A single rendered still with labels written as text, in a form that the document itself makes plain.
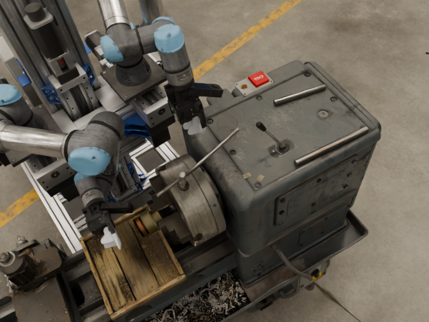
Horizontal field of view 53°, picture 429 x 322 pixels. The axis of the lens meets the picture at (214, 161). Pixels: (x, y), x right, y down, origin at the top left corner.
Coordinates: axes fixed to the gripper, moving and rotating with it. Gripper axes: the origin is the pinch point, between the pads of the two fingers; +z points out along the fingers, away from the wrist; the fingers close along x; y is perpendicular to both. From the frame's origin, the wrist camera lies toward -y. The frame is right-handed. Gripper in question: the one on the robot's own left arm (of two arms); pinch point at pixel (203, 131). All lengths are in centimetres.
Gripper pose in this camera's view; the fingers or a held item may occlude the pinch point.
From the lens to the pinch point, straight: 135.0
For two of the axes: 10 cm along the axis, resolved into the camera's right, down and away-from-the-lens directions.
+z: 2.0, 7.3, 6.5
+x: 4.5, 5.2, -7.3
